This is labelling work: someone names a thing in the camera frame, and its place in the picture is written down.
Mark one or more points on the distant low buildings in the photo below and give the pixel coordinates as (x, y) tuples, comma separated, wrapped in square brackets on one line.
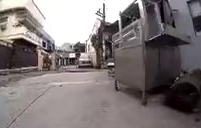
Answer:
[(65, 57)]

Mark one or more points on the white vehicle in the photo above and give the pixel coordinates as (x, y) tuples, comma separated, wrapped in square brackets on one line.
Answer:
[(85, 61)]

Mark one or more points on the dark metal gate fence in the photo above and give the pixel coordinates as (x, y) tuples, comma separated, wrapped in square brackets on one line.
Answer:
[(13, 56)]

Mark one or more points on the grey concrete road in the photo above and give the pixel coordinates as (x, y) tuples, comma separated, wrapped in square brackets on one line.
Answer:
[(81, 100)]

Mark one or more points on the cream multi-storey building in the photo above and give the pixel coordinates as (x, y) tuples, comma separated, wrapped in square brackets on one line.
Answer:
[(16, 23)]

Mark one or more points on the white building with climbing plants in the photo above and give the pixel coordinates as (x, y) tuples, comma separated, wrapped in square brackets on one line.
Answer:
[(99, 43)]

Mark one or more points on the utility pole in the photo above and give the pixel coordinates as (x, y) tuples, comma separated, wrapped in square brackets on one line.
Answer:
[(103, 30)]

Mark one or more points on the tree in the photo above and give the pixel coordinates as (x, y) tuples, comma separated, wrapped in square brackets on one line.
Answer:
[(78, 46)]

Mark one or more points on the metal food cart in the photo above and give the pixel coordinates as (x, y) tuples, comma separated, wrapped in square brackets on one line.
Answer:
[(144, 63)]

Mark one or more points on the grey building wall with window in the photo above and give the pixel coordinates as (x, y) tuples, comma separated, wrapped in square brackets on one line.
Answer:
[(198, 36)]

